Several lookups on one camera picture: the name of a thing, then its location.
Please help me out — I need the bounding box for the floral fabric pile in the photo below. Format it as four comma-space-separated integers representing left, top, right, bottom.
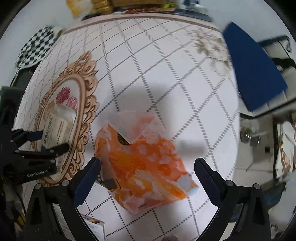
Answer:
274, 121, 295, 179

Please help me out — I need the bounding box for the metal dumbbell on floor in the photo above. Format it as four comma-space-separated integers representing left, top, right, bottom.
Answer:
240, 127, 261, 147

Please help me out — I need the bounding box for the white medicine box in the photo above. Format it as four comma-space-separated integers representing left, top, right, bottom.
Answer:
41, 108, 76, 149

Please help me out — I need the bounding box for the golden wrapped package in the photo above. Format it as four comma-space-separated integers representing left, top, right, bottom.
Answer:
92, 0, 113, 15

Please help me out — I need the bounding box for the orange white plush bag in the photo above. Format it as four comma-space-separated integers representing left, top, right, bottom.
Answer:
66, 0, 93, 19

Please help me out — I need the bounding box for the white box at bottom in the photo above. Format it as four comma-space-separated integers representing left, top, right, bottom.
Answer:
81, 214, 106, 241

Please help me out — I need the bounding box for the orange floral snack bag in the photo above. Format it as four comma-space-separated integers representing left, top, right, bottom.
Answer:
95, 111, 198, 214

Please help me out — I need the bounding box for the checkered black white cloth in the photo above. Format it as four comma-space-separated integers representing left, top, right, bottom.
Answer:
16, 26, 57, 70

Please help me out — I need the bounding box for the cardboard box with papers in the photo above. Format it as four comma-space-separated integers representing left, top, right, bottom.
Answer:
111, 0, 178, 13

